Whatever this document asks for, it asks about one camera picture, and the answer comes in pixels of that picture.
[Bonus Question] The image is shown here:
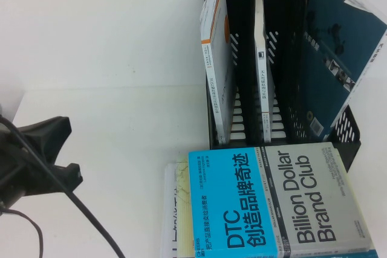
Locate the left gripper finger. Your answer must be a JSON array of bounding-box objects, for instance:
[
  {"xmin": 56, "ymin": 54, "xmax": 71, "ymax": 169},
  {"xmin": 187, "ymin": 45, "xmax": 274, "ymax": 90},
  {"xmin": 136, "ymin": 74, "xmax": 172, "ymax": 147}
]
[
  {"xmin": 39, "ymin": 163, "xmax": 84, "ymax": 194},
  {"xmin": 22, "ymin": 115, "xmax": 73, "ymax": 164}
]

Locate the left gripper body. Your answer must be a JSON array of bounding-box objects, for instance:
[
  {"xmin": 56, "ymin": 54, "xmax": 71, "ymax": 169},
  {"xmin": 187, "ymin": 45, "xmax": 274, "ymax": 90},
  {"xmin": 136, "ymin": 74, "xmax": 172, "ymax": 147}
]
[{"xmin": 0, "ymin": 115, "xmax": 52, "ymax": 210}]

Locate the white car suspension book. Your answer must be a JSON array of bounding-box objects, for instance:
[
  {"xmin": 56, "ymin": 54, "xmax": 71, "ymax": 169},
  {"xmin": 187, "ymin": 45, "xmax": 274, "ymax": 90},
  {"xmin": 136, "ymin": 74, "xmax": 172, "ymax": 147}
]
[{"xmin": 298, "ymin": 0, "xmax": 387, "ymax": 143}]

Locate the white book large black print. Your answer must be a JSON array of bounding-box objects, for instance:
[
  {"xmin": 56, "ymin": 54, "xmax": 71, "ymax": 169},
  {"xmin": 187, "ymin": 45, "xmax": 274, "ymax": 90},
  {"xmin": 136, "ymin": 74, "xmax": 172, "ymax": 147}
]
[{"xmin": 160, "ymin": 163, "xmax": 179, "ymax": 258}]

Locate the cream cover book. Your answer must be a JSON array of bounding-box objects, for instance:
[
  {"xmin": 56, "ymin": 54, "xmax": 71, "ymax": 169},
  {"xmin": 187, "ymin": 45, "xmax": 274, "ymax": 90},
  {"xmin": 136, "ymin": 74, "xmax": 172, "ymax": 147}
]
[{"xmin": 176, "ymin": 153, "xmax": 194, "ymax": 257}]

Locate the white book orange stripe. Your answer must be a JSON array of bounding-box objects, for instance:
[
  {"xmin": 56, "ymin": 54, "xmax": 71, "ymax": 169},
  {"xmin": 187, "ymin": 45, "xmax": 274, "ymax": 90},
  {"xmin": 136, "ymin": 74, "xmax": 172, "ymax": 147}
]
[{"xmin": 198, "ymin": 0, "xmax": 236, "ymax": 146}]

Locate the white book black logo spine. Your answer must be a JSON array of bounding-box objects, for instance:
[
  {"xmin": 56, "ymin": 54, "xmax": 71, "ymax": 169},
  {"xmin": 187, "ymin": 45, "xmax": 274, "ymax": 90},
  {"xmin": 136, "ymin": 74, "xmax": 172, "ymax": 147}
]
[{"xmin": 253, "ymin": 0, "xmax": 275, "ymax": 143}]

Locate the blue grey Billion Dollar book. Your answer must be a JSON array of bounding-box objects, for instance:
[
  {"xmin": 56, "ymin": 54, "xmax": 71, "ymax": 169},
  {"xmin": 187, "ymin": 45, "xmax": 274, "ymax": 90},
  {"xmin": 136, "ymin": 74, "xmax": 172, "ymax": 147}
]
[{"xmin": 187, "ymin": 141, "xmax": 373, "ymax": 258}]

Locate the black plastic book stand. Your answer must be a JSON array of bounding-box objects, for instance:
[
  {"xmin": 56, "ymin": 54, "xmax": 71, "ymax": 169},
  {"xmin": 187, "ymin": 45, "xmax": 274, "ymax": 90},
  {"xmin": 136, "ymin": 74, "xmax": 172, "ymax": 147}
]
[{"xmin": 203, "ymin": 0, "xmax": 363, "ymax": 174}]

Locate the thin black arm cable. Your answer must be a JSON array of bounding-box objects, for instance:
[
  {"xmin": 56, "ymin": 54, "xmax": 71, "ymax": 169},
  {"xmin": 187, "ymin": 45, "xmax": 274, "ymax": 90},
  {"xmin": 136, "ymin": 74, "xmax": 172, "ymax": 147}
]
[{"xmin": 0, "ymin": 206, "xmax": 43, "ymax": 258}]

